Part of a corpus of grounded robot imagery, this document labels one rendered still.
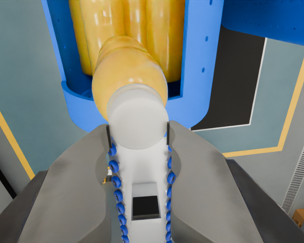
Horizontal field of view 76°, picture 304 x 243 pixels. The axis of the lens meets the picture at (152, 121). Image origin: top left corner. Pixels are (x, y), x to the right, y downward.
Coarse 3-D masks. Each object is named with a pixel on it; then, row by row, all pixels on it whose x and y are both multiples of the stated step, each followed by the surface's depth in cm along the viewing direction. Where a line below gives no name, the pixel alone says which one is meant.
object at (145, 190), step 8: (136, 184) 77; (144, 184) 77; (152, 184) 77; (136, 192) 74; (144, 192) 73; (152, 192) 73; (136, 200) 69; (144, 200) 69; (152, 200) 69; (136, 208) 66; (144, 208) 66; (152, 208) 66; (136, 216) 64; (144, 216) 64; (152, 216) 64; (160, 216) 65; (136, 224) 65
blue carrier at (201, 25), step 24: (48, 0) 30; (192, 0) 22; (216, 0) 25; (48, 24) 31; (72, 24) 38; (192, 24) 24; (216, 24) 27; (72, 48) 39; (192, 48) 25; (216, 48) 31; (72, 72) 40; (192, 72) 27; (72, 96) 30; (168, 96) 42; (192, 96) 29; (72, 120) 34; (96, 120) 29; (192, 120) 31
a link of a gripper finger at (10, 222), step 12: (36, 180) 8; (24, 192) 7; (36, 192) 7; (12, 204) 7; (24, 204) 7; (0, 216) 7; (12, 216) 7; (24, 216) 7; (0, 228) 6; (12, 228) 6; (0, 240) 6; (12, 240) 6
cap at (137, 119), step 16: (128, 96) 12; (144, 96) 12; (112, 112) 12; (128, 112) 12; (144, 112) 12; (160, 112) 12; (112, 128) 12; (128, 128) 12; (144, 128) 13; (160, 128) 13; (128, 144) 13; (144, 144) 13
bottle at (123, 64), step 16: (112, 48) 19; (128, 48) 17; (144, 48) 22; (96, 64) 20; (112, 64) 15; (128, 64) 14; (144, 64) 15; (96, 80) 15; (112, 80) 14; (128, 80) 14; (144, 80) 14; (160, 80) 15; (96, 96) 15; (112, 96) 13; (160, 96) 14
